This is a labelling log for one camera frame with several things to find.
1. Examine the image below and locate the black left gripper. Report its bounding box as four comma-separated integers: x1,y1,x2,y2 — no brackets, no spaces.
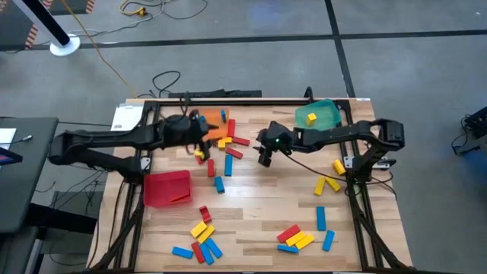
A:
167,109,221,161

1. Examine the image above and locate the red plastic bin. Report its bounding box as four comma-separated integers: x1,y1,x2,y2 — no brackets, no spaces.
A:
142,169,193,209

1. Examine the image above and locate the orange translucent plastic bin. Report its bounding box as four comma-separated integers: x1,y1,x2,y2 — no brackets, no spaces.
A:
196,107,229,141

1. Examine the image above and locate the black power strip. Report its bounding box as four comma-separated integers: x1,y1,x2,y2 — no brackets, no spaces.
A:
168,89,263,99

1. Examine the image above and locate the teal translucent plastic bin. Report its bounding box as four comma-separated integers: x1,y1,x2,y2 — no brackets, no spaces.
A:
294,98,342,132

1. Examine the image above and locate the white booklet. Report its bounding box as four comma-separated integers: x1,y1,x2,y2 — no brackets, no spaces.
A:
110,103,145,132

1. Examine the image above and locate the hazard-striped dark platform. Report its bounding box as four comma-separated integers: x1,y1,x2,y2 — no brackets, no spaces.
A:
0,0,54,51
49,0,96,16

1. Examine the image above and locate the black desk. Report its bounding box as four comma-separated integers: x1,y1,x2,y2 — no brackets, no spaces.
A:
0,116,60,234

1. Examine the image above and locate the white paper sheet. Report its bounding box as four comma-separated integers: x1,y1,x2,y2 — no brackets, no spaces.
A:
0,128,18,151

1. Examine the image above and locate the dark tablet screen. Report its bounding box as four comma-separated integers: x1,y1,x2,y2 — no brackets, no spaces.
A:
0,147,23,167

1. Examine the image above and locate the black aluminium table frame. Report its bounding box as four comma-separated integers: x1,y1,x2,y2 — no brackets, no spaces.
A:
89,97,415,274

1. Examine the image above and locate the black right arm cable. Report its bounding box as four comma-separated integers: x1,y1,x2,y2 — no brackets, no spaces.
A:
281,150,399,199

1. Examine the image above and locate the black looped floor cable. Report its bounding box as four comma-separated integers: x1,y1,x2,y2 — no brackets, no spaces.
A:
135,70,182,99

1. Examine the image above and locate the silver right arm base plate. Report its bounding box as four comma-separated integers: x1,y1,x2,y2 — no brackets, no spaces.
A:
343,155,396,170

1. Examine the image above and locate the long yellow cable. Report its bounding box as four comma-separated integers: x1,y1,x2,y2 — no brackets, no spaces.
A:
59,0,137,98

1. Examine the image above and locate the yellow extension cord plug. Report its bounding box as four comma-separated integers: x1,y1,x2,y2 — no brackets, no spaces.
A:
119,0,148,17

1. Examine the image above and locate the grey floor cable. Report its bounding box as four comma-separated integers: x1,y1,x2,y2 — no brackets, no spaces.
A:
74,0,209,39

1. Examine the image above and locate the grey connector cable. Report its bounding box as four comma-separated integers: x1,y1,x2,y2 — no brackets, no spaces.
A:
0,135,34,148

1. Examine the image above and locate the black equipment with cables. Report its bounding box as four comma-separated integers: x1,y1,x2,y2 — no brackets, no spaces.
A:
450,106,487,156

